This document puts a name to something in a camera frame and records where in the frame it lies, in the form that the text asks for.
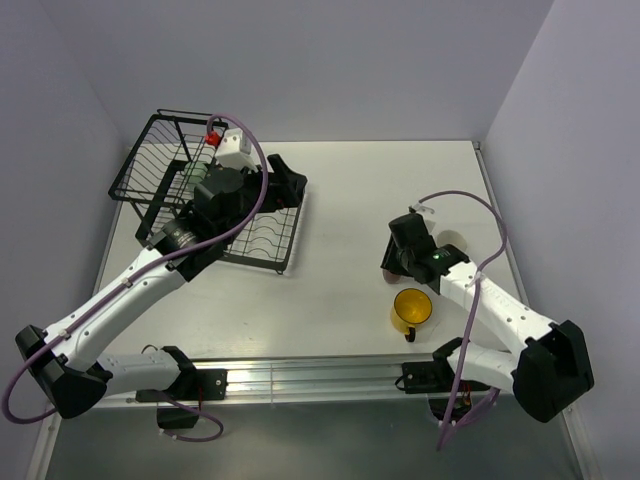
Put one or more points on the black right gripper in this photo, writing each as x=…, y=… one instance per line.
x=389, y=261

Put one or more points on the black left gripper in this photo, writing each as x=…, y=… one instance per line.
x=288, y=190

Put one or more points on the pale green cup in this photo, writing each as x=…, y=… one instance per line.
x=194, y=173

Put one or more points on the dark maroon mug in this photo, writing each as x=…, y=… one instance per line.
x=392, y=278

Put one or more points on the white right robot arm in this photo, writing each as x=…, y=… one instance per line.
x=545, y=365

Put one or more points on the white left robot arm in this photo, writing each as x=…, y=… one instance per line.
x=67, y=359

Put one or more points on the yellow mug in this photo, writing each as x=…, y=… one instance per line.
x=410, y=309

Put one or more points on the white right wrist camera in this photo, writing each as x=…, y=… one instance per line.
x=421, y=209

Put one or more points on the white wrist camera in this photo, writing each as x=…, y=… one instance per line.
x=232, y=149
x=421, y=209

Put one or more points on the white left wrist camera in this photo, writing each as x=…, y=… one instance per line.
x=232, y=149

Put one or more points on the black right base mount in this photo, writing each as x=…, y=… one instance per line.
x=424, y=377

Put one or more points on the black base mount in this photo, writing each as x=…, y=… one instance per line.
x=207, y=385
x=424, y=377

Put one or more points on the black wire dish rack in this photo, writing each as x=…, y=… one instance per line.
x=151, y=180

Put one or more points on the aluminium mounting rail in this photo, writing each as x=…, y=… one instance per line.
x=313, y=379

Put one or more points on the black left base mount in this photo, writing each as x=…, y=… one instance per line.
x=207, y=385

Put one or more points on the black box under rail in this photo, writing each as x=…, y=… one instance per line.
x=173, y=418

